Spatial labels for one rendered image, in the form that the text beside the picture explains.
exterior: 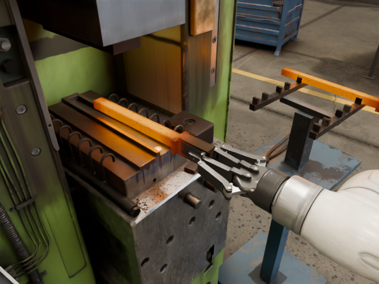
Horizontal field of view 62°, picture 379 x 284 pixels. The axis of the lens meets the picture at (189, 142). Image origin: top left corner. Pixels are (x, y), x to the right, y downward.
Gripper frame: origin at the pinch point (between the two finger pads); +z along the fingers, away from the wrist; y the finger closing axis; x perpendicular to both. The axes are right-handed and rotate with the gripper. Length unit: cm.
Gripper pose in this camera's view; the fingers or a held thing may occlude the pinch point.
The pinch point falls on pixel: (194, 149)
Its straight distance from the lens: 67.0
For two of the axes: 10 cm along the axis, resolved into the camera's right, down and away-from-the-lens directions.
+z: -7.5, -3.9, 5.4
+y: 6.7, -4.2, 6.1
